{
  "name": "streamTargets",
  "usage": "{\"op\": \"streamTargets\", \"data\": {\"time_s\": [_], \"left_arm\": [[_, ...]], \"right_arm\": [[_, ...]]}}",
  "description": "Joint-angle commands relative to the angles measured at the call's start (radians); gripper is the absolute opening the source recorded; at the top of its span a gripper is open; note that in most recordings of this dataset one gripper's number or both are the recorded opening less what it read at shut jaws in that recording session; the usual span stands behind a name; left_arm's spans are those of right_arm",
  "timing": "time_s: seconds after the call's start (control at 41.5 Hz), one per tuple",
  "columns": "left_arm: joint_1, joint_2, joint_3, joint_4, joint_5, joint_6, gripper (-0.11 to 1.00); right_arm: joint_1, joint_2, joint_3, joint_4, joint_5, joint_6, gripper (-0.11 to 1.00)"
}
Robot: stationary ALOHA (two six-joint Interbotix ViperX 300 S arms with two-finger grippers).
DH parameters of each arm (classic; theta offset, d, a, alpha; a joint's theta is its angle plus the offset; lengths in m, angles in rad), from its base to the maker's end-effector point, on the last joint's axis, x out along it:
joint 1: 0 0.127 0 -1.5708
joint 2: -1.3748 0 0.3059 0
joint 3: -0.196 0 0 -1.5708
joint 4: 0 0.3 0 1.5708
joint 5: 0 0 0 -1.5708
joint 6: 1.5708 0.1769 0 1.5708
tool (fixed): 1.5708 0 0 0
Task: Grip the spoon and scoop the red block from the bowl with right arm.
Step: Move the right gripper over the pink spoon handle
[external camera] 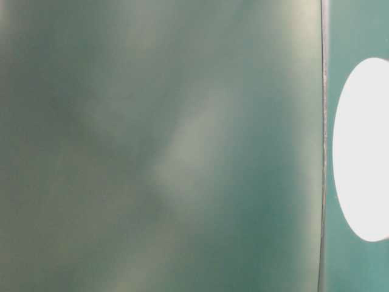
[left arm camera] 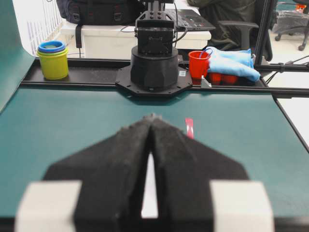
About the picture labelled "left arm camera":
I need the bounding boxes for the black laptop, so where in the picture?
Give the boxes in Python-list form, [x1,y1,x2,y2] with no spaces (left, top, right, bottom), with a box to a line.
[165,9,216,31]

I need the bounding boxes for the stacked yellow green blue cups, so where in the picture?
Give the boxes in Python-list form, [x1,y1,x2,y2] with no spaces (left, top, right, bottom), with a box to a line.
[37,41,69,80]

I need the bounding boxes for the red tape strip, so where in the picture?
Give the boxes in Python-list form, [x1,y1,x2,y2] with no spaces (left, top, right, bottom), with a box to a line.
[185,118,194,139]

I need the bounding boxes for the light blue cloth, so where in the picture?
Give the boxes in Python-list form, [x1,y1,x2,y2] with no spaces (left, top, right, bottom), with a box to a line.
[204,46,260,82]

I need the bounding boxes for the red cups under cloth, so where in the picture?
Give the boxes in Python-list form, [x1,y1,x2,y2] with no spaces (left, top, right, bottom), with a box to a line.
[209,72,239,85]

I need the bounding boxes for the black office chair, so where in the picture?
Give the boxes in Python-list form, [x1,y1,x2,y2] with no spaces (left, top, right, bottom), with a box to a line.
[217,0,273,62]

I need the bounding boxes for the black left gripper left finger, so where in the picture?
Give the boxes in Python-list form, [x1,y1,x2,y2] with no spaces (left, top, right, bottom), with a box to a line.
[14,118,152,232]

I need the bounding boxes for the red plastic cup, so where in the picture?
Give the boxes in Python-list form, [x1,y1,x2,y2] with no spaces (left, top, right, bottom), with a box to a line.
[188,51,211,79]

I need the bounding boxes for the black backpack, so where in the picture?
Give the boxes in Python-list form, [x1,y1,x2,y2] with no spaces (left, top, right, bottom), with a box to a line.
[56,0,145,26]

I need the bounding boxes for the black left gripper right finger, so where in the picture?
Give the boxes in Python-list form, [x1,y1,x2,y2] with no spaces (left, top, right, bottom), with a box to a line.
[150,119,274,232]

